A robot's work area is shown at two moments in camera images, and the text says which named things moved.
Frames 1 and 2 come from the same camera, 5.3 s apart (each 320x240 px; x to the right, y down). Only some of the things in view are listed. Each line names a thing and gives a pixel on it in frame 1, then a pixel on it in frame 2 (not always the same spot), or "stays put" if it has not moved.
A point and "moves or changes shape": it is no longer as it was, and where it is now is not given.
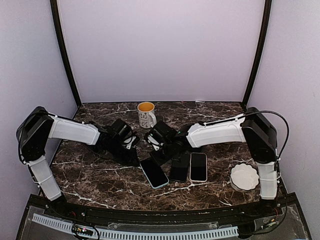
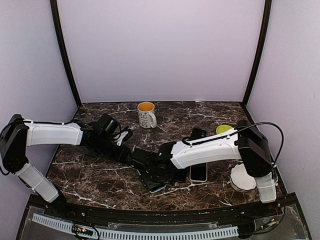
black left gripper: [129, 160] stays put
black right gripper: [173, 157] to [149, 184]
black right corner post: [260, 50] stays put
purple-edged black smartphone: [179, 169] stays put
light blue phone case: [154, 172] moves or changes shape
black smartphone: [198, 166] stays put
